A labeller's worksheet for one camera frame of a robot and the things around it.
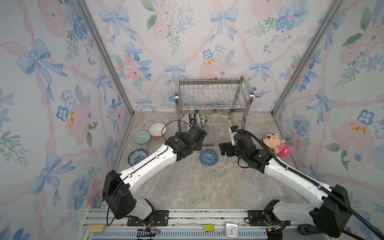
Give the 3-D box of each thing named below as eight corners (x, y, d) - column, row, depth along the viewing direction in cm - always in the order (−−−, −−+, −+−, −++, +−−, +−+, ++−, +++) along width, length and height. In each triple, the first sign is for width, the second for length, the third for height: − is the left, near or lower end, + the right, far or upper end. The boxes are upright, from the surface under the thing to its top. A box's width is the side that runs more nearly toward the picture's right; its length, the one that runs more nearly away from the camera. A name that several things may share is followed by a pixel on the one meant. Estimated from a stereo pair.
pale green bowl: (133, 141, 105) (130, 136, 101) (144, 132, 110) (142, 127, 106) (144, 150, 101) (141, 145, 96) (154, 140, 106) (153, 135, 101)
